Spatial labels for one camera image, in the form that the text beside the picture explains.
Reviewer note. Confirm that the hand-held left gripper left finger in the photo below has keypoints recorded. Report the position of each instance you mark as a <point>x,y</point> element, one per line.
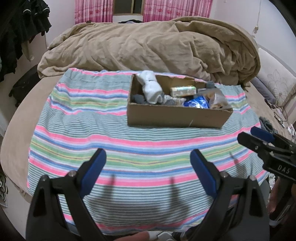
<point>93,172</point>

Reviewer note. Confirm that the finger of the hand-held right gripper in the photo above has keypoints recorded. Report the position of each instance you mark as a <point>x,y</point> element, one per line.
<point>253,142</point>
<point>262,134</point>

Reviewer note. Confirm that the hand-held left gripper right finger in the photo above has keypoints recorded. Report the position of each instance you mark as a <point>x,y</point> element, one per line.
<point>203,172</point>

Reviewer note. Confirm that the clear snack bag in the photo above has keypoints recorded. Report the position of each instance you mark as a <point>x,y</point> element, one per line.
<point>218,99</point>

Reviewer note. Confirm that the cardboard box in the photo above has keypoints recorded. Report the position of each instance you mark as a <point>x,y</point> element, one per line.
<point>173,117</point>

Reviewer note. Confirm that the blue plastic packet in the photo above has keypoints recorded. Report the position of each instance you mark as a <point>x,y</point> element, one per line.
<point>196,102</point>

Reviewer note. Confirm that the grey fuzzy sock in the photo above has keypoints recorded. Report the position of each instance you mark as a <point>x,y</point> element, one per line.
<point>138,98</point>
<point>210,85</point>

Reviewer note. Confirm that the grey dotted non-slip socks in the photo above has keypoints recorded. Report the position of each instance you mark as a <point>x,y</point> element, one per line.
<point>173,101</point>

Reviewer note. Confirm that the beige striped packet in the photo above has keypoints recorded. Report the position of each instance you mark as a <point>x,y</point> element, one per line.
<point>182,91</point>

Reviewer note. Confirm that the white sock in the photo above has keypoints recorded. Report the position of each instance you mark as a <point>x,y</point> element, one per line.
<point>151,88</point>

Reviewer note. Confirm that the person's right forearm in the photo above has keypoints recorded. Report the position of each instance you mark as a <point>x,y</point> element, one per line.
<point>273,199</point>

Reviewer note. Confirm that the grey crumpled cloth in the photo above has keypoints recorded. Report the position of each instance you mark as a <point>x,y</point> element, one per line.
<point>266,124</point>

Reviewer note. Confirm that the pastel striped towel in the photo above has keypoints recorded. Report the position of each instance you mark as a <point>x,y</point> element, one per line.
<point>92,129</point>

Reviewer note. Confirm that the grey-blue pillow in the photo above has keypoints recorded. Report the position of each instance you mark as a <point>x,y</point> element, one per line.
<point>263,91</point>

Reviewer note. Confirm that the pale pillow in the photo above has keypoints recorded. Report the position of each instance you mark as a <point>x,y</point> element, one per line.
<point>279,78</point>

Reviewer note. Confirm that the black white printed paper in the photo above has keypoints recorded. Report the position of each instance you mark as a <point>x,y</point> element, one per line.
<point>3,187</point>

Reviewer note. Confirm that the beige round bed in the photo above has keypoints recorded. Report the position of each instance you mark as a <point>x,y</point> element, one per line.
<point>20,115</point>

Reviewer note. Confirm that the black suitcase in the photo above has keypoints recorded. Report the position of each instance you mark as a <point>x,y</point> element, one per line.
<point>25,85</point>

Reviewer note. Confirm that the beige duvet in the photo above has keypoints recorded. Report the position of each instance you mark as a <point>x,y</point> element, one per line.
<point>138,46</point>

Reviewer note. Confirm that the grey garment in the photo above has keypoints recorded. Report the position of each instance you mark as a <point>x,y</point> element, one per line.
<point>27,51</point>

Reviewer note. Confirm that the pink curtain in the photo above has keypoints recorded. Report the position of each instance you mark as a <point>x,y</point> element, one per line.
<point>178,10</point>
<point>92,11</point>

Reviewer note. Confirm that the dark cloth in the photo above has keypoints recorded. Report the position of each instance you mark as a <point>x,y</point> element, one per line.
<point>129,21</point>

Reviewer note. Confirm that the black hanging clothes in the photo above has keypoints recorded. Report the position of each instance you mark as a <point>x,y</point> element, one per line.
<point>18,23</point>

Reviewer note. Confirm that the window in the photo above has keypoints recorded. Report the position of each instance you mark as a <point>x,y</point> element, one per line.
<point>127,7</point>

